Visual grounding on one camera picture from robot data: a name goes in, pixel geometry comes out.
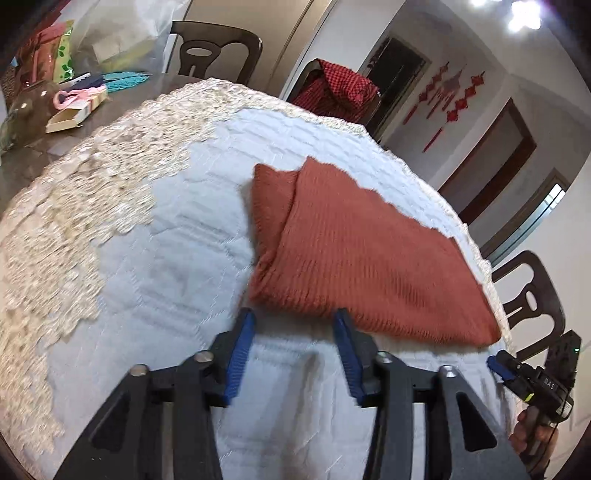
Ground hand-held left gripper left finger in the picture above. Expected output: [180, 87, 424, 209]
[53, 308, 257, 480]

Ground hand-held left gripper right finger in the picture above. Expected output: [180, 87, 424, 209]
[332, 308, 532, 480]

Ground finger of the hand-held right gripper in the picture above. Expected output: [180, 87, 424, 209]
[486, 351, 526, 385]

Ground rust red knit sweater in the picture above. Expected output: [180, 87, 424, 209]
[248, 156, 503, 348]

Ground person's right hand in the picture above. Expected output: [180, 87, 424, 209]
[510, 406, 562, 470]

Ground dark wooden chair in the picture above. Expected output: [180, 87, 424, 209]
[170, 20, 264, 88]
[491, 250, 567, 361]
[286, 58, 385, 131]

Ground light blue quilted blanket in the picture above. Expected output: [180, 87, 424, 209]
[46, 108, 518, 480]

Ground grey framed window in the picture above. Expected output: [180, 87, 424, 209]
[480, 168, 570, 268]

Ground cream lace tablecloth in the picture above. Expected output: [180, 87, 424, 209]
[0, 76, 495, 462]

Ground red checked garment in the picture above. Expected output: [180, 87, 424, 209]
[293, 59, 382, 121]

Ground dark glass door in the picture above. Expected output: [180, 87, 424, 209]
[368, 36, 428, 140]

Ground cream box with pink ribbon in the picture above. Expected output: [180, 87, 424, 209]
[45, 85, 110, 134]

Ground dark blue case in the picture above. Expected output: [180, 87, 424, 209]
[69, 73, 105, 92]

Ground glass jar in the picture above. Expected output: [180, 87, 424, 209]
[0, 80, 62, 154]

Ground white plastic bag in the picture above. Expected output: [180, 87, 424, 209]
[73, 0, 186, 75]

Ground green floral snack packet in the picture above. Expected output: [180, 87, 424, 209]
[54, 20, 75, 85]

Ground ceiling lamp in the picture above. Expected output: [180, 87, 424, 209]
[470, 0, 546, 34]

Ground colourful snack packets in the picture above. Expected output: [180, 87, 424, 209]
[31, 25, 64, 80]

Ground brown wooden door frame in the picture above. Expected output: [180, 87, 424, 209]
[438, 98, 537, 223]

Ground red knot wall hanging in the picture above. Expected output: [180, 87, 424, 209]
[422, 71, 486, 154]
[402, 61, 451, 126]

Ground red wall ornament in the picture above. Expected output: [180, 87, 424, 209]
[438, 67, 465, 123]

